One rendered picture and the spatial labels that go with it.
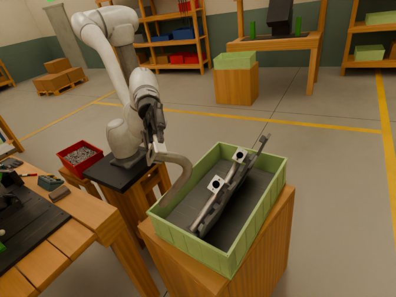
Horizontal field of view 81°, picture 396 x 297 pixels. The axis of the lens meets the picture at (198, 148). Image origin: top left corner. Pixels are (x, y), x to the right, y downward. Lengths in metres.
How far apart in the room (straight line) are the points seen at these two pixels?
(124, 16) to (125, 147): 0.70
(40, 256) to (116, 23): 1.12
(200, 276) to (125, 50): 1.14
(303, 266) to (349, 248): 0.38
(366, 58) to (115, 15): 4.63
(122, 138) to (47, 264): 0.70
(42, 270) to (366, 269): 1.91
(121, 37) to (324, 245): 1.96
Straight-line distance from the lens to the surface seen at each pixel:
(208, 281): 1.03
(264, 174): 1.32
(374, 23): 5.19
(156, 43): 6.68
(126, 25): 1.35
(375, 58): 5.35
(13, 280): 1.30
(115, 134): 1.42
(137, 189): 1.49
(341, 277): 2.02
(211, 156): 1.36
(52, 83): 7.54
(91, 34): 1.21
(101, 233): 1.25
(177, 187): 0.75
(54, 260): 1.24
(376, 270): 2.13
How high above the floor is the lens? 1.71
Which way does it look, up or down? 33 degrees down
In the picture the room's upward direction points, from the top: 11 degrees counter-clockwise
